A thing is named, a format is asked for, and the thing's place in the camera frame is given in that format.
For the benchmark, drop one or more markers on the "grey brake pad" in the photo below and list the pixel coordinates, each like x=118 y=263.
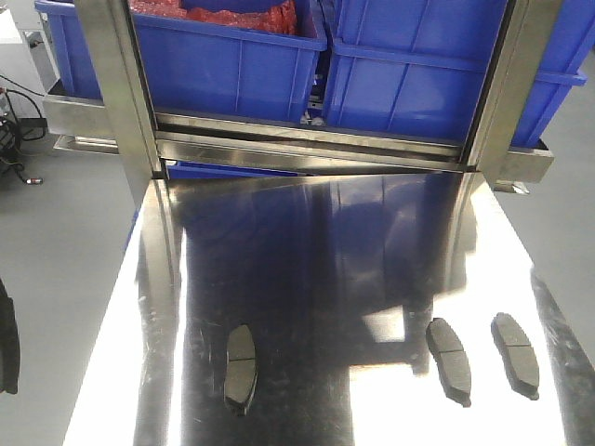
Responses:
x=451 y=360
x=518 y=356
x=241 y=374

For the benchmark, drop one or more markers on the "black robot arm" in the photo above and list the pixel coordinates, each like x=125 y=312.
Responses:
x=10 y=345

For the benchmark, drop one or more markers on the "blue plastic bin left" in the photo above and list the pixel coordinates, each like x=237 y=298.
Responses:
x=203 y=67

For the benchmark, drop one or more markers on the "blue plastic bin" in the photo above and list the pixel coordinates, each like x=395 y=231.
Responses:
x=416 y=68
x=203 y=67

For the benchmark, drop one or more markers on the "blue plastic bin right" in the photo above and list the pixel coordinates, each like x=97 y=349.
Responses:
x=416 y=68

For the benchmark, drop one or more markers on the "red bubble wrap bag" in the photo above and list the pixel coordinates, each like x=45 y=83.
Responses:
x=281 y=19

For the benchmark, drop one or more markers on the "stainless steel rack frame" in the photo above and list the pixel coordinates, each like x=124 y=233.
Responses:
x=125 y=122

